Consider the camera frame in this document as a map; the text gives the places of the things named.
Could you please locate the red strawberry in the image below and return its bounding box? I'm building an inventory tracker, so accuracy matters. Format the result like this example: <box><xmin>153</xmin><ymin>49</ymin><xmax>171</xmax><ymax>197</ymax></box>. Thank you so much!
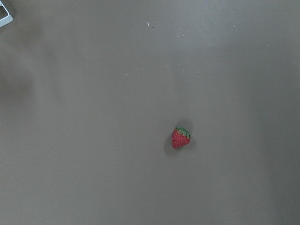
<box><xmin>171</xmin><ymin>127</ymin><xmax>191</xmax><ymax>149</ymax></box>

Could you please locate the white wire cup rack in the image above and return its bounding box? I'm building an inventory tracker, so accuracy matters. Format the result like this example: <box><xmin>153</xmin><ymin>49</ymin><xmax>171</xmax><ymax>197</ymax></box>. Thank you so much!
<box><xmin>0</xmin><ymin>2</ymin><xmax>13</xmax><ymax>28</ymax></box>

